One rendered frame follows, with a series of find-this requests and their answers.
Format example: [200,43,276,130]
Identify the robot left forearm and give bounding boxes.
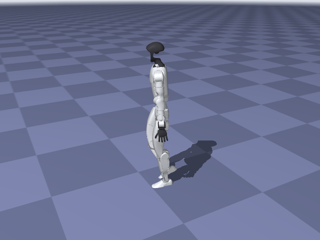
[156,98,165,127]

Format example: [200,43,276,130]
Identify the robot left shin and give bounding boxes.
[156,152,170,183]

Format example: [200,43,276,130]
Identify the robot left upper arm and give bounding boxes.
[153,70,164,105]

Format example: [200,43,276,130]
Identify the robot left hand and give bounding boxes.
[155,121,168,142]

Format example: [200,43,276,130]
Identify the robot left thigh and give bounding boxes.
[152,116,170,159]

